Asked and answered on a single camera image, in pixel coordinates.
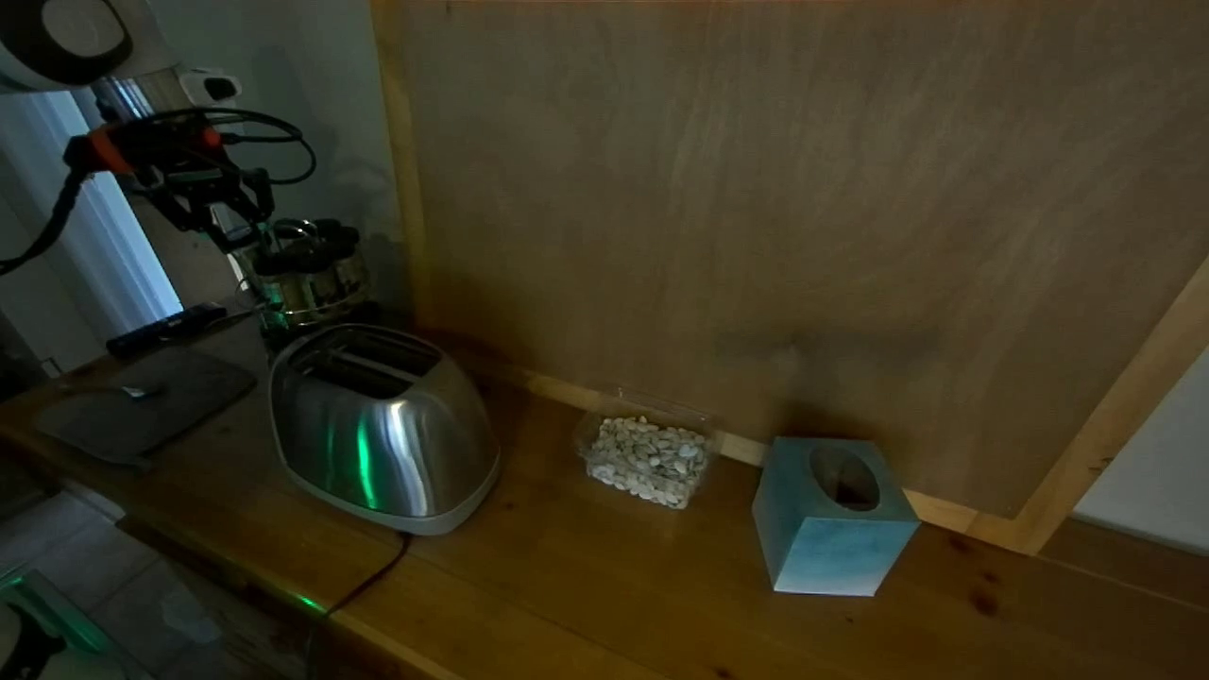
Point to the round wire spice rack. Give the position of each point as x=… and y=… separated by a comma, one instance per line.
x=305, y=274

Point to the grey quilted pot holder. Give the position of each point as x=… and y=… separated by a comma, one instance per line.
x=146, y=406

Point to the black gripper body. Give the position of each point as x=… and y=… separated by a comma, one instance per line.
x=180, y=164

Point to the clear box of pebbles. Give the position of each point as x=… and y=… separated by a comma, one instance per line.
x=644, y=457

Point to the teal cube tissue box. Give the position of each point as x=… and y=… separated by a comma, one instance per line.
x=830, y=514

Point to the silver two-slot toaster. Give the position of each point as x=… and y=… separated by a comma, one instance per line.
x=385, y=425

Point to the large plywood board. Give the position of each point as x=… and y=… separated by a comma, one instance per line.
x=971, y=233

